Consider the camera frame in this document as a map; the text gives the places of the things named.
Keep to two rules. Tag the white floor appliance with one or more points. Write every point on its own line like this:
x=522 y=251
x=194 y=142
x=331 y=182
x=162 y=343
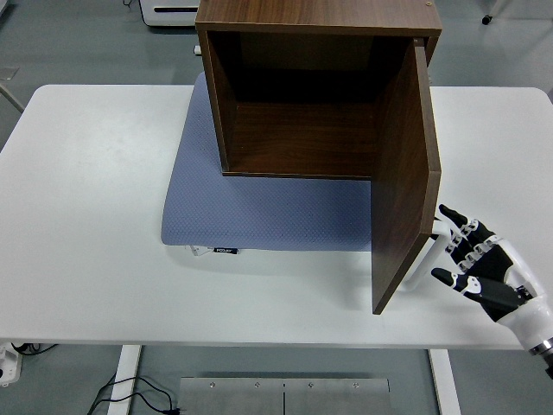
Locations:
x=168 y=17

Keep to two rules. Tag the white table leg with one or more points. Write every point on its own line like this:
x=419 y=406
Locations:
x=445 y=384
x=125 y=380

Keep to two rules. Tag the black mat label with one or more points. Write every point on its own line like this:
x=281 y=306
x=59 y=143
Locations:
x=226 y=250

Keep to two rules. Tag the grey chair leg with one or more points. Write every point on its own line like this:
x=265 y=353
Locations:
x=13 y=101

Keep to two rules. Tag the white mat tag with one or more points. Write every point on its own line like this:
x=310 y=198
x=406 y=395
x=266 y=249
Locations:
x=198 y=251

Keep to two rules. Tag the brown wooden cabinet body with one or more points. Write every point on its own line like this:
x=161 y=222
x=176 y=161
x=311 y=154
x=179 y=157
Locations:
x=302 y=13

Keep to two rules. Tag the blue-grey mesh mat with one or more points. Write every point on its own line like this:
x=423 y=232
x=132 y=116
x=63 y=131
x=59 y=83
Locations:
x=259 y=216

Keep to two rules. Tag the grey metal plate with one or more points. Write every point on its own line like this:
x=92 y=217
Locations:
x=337 y=397
x=231 y=397

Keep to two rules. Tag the black chair caster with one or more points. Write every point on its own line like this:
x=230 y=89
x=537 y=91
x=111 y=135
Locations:
x=487 y=19

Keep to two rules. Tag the white power strip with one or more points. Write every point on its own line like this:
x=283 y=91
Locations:
x=8 y=367

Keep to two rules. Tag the brown wooden cabinet door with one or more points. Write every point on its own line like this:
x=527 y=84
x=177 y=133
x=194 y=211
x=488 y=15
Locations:
x=402 y=173

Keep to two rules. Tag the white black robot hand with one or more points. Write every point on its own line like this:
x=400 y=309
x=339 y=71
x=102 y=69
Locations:
x=497 y=276

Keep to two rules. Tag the clear floor plate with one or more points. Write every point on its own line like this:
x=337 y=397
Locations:
x=8 y=72

